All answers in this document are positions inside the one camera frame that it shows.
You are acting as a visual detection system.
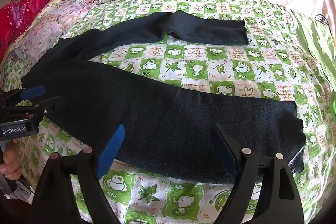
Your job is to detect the person's left hand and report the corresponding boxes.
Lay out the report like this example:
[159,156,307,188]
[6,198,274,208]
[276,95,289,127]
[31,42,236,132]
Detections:
[0,143,23,175]

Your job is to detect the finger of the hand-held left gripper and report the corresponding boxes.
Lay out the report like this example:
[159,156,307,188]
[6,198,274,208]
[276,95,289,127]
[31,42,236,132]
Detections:
[0,85,46,106]
[0,95,65,119]

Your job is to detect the plain green satin cloth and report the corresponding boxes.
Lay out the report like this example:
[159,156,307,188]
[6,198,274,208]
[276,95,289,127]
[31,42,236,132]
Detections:
[295,11,336,83]

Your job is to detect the black pants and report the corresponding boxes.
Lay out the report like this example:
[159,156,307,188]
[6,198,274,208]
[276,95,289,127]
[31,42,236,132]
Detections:
[21,11,306,185]

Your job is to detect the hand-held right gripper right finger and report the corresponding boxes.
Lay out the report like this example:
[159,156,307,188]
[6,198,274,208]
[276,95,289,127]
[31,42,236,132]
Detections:
[211,123,306,224]

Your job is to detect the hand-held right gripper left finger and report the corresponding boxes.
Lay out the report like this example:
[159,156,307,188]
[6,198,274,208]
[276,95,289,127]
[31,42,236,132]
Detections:
[29,124,125,224]

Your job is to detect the floral ruffled pillow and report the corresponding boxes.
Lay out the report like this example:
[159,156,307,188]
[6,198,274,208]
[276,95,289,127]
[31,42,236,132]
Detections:
[5,0,95,63]

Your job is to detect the green printed bed sheet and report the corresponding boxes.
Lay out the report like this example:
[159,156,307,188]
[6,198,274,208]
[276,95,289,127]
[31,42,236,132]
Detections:
[0,0,336,224]

